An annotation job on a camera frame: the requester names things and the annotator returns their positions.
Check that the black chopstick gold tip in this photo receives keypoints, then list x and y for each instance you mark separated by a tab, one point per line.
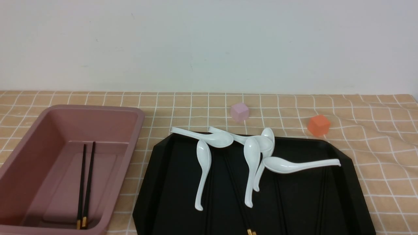
242	210

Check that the white ceramic spoon far left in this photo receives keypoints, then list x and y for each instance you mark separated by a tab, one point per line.
217	140

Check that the pink cube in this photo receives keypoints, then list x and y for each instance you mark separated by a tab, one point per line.
239	112

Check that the white ceramic spoon left vertical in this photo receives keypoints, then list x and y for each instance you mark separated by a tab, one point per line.
204	158

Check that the white ceramic spoon vertical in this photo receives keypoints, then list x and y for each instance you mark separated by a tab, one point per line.
252	157
204	158

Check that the white ceramic spoon centre vertical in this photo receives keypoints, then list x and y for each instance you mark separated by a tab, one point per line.
252	157

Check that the white ceramic spoon upright behind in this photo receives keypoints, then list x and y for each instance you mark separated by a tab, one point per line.
266	142

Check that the white ceramic spoon right horizontal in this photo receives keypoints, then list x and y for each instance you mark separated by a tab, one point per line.
282	166

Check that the black chopstick tray centre right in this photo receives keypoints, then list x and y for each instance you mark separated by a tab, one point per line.
284	229

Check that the black chopstick tray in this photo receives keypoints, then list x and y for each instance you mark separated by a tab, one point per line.
284	229
320	212

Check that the orange cube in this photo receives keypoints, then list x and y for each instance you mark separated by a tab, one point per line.
318	125

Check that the black plastic tray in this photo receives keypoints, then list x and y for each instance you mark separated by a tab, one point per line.
165	205

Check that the black chopstick in bin right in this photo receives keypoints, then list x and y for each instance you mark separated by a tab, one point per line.
87	189

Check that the black chopstick in bin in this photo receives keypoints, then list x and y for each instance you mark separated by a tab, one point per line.
87	189
81	190

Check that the black chopstick in bin left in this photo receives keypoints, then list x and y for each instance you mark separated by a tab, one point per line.
81	190

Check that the checked orange tablecloth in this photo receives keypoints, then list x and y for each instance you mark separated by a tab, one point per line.
378	132

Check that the pink plastic bin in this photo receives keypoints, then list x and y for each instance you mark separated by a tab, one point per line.
41	177

